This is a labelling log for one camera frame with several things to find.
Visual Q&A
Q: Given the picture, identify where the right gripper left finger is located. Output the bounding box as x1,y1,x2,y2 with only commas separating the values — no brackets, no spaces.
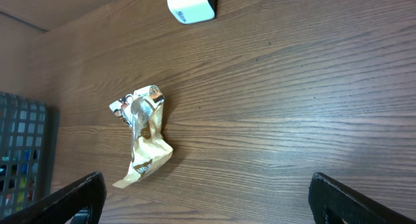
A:
1,171,107,224

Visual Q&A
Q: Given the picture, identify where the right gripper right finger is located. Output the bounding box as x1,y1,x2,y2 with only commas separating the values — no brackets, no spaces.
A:
308,172,415,224

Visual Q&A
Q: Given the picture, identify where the white barcode scanner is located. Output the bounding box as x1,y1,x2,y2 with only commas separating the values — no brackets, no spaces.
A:
167,0,217,25

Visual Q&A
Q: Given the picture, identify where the grey plastic mesh basket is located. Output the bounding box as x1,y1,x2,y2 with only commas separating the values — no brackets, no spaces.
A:
1,92,59,219

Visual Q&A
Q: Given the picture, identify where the beige brown snack packet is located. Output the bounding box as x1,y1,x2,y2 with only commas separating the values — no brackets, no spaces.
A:
109,85,173,188

